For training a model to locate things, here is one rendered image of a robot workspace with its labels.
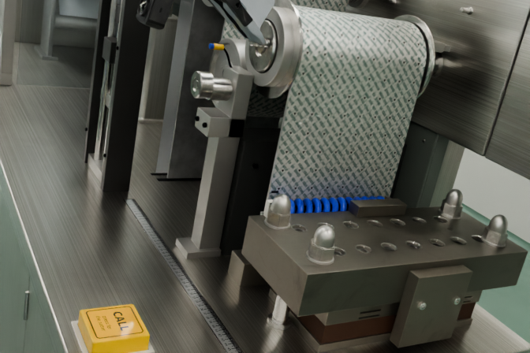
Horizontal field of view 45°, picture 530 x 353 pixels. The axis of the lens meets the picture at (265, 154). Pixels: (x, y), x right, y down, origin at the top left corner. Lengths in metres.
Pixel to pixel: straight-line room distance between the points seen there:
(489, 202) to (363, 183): 3.11
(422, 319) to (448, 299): 0.05
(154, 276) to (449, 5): 0.64
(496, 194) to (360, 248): 3.23
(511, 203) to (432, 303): 3.13
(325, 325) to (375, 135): 0.32
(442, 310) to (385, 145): 0.27
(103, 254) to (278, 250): 0.30
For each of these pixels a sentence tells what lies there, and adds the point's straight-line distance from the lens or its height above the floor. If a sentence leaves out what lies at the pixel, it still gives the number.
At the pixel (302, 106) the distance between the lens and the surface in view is 0.92.
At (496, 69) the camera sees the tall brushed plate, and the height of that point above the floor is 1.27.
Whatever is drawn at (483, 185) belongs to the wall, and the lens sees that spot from 4.15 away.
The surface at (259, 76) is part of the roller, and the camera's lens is 0.94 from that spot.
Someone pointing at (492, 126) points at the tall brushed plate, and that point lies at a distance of 1.05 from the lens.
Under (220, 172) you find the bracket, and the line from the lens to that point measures 0.99.
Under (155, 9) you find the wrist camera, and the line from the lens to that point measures 0.82.
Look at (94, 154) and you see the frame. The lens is 1.34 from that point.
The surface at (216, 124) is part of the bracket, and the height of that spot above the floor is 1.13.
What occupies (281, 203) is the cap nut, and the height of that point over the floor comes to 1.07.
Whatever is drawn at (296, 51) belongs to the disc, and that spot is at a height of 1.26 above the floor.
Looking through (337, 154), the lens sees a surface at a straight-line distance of 0.99.
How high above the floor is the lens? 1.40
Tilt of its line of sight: 18 degrees down
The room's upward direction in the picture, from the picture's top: 11 degrees clockwise
